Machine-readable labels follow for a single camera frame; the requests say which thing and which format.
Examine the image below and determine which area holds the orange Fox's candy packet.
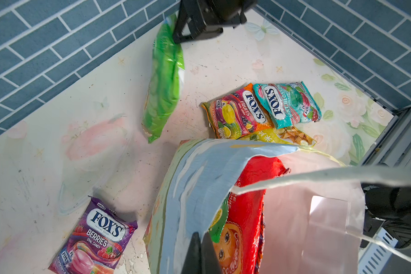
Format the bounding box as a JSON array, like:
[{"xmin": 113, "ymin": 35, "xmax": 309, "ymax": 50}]
[{"xmin": 201, "ymin": 83, "xmax": 274, "ymax": 140}]

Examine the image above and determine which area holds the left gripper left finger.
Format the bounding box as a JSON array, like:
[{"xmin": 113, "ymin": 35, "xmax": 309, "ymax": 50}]
[{"xmin": 181, "ymin": 232, "xmax": 202, "ymax": 274}]

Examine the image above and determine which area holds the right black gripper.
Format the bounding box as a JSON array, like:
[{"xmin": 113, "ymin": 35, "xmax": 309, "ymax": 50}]
[{"xmin": 172, "ymin": 0, "xmax": 257, "ymax": 43}]

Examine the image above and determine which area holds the yellow green snack packet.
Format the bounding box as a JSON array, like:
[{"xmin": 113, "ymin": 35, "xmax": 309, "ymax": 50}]
[{"xmin": 239, "ymin": 126, "xmax": 316, "ymax": 147}]

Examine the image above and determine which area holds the red snack packet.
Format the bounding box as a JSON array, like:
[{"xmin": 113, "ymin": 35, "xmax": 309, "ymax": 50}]
[{"xmin": 210, "ymin": 156, "xmax": 290, "ymax": 274}]

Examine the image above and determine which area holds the purple Fox's candy packet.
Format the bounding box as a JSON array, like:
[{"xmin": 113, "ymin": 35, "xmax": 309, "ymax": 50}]
[{"xmin": 49, "ymin": 197, "xmax": 138, "ymax": 274}]

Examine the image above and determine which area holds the floral paper gift bag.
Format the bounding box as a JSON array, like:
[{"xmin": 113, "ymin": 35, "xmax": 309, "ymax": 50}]
[{"xmin": 144, "ymin": 139, "xmax": 411, "ymax": 274}]

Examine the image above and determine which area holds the white slotted cable duct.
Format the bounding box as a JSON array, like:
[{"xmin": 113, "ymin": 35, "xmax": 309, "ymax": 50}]
[{"xmin": 357, "ymin": 228, "xmax": 398, "ymax": 274}]

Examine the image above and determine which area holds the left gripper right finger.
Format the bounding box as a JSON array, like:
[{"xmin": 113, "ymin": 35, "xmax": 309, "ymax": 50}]
[{"xmin": 202, "ymin": 232, "xmax": 221, "ymax": 274}]

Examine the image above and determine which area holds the teal snack packet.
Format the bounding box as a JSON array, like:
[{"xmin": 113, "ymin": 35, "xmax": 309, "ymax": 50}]
[{"xmin": 253, "ymin": 81, "xmax": 322, "ymax": 129}]

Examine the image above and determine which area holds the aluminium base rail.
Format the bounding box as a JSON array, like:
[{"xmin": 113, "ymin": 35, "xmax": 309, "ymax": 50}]
[{"xmin": 360, "ymin": 108, "xmax": 411, "ymax": 169}]

